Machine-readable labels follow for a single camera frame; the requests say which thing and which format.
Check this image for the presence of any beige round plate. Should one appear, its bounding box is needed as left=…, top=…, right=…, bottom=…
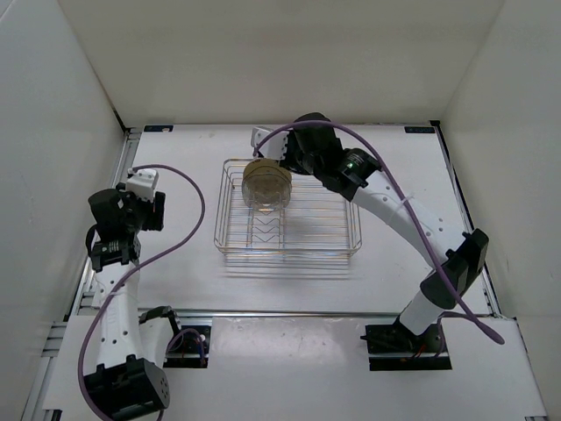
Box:
left=243, top=158, right=292, bottom=182

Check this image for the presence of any clear plate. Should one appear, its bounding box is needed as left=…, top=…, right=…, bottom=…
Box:
left=242, top=175, right=292, bottom=211
left=242, top=165, right=292, bottom=209

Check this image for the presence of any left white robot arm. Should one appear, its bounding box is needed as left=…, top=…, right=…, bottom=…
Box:
left=84, top=184, right=184, bottom=420

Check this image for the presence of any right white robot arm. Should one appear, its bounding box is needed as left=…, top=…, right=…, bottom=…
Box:
left=260, top=112, right=503, bottom=351

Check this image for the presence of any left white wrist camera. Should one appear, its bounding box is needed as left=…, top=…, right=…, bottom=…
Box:
left=125, top=168, right=159, bottom=203

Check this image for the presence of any chrome wire dish rack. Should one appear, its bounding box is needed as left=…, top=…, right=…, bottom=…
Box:
left=214, top=158, right=362, bottom=259

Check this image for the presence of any metal rail bar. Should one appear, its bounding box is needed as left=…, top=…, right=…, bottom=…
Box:
left=177, top=309, right=398, bottom=318

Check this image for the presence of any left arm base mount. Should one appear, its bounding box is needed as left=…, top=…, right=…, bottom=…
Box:
left=164, top=319, right=212, bottom=368

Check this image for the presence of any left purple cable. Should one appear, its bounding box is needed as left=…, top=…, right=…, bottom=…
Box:
left=77, top=164, right=207, bottom=420

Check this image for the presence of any purple cable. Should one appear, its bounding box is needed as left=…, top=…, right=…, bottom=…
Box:
left=77, top=164, right=207, bottom=420
left=252, top=120, right=505, bottom=359

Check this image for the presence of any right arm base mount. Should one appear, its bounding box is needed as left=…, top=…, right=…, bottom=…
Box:
left=360, top=324, right=452, bottom=372

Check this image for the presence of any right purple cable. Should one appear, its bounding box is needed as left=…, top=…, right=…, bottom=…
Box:
left=252, top=120, right=505, bottom=359

